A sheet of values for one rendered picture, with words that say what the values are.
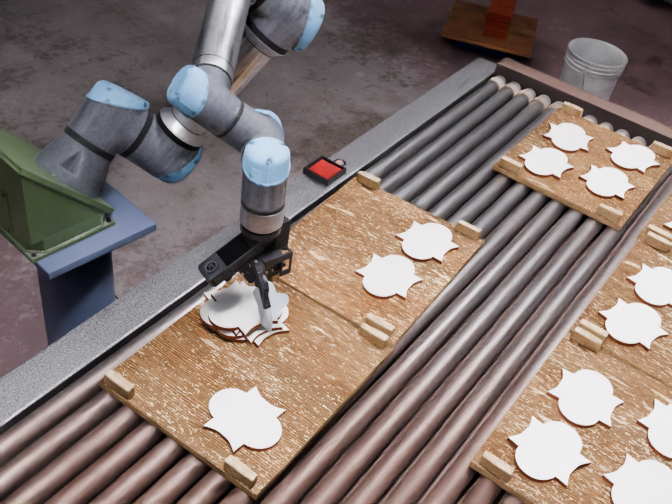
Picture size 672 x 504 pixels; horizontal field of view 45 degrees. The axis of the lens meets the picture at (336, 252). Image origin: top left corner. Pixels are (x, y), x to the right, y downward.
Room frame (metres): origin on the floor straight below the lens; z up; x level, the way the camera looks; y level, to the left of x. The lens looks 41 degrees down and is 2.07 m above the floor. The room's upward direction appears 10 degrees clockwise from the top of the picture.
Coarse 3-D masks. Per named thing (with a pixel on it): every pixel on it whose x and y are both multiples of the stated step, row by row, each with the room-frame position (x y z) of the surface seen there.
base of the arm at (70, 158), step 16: (48, 144) 1.38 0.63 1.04; (64, 144) 1.36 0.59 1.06; (80, 144) 1.36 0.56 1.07; (48, 160) 1.33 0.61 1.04; (64, 160) 1.33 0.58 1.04; (80, 160) 1.34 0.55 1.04; (96, 160) 1.36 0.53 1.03; (64, 176) 1.31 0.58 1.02; (80, 176) 1.32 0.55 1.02; (96, 176) 1.35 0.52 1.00; (80, 192) 1.31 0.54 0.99; (96, 192) 1.34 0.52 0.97
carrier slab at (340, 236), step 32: (352, 192) 1.54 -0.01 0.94; (384, 192) 1.56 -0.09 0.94; (320, 224) 1.40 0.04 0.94; (352, 224) 1.42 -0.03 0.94; (384, 224) 1.44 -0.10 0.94; (448, 224) 1.48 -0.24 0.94; (320, 256) 1.30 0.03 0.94; (352, 256) 1.31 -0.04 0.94; (384, 256) 1.33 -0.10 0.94; (448, 256) 1.37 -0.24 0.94; (320, 288) 1.20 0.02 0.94; (352, 288) 1.21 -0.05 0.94; (416, 288) 1.25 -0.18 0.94; (352, 320) 1.13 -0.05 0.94; (384, 320) 1.14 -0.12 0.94; (416, 320) 1.16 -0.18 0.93
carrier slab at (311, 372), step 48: (288, 288) 1.18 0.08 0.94; (192, 336) 1.01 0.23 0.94; (288, 336) 1.05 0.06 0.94; (336, 336) 1.08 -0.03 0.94; (144, 384) 0.89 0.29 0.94; (192, 384) 0.90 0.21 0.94; (240, 384) 0.92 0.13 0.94; (288, 384) 0.94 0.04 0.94; (336, 384) 0.96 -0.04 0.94; (192, 432) 0.81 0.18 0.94; (288, 432) 0.84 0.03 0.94
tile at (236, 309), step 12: (240, 288) 1.12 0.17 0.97; (252, 288) 1.13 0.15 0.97; (216, 300) 1.08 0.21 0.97; (228, 300) 1.08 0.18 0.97; (240, 300) 1.09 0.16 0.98; (252, 300) 1.09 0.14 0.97; (216, 312) 1.05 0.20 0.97; (228, 312) 1.05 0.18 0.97; (240, 312) 1.06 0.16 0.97; (252, 312) 1.06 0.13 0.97; (216, 324) 1.02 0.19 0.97; (228, 324) 1.02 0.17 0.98; (240, 324) 1.03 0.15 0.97; (252, 324) 1.03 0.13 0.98
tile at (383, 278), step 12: (372, 264) 1.29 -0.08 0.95; (384, 264) 1.29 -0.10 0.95; (396, 264) 1.30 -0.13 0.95; (408, 264) 1.31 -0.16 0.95; (360, 276) 1.25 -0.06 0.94; (372, 276) 1.25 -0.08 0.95; (384, 276) 1.26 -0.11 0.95; (396, 276) 1.26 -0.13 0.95; (408, 276) 1.27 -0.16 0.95; (372, 288) 1.21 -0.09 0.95; (384, 288) 1.22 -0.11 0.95; (396, 288) 1.23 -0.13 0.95; (408, 288) 1.23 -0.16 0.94
